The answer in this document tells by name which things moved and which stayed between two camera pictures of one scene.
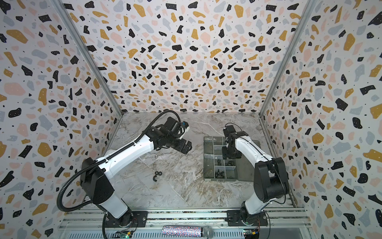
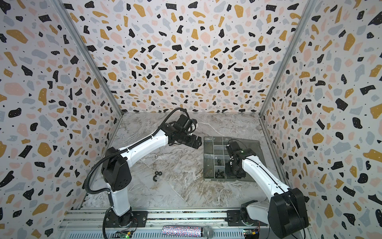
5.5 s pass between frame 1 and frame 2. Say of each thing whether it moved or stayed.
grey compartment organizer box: stayed
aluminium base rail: stayed
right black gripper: moved
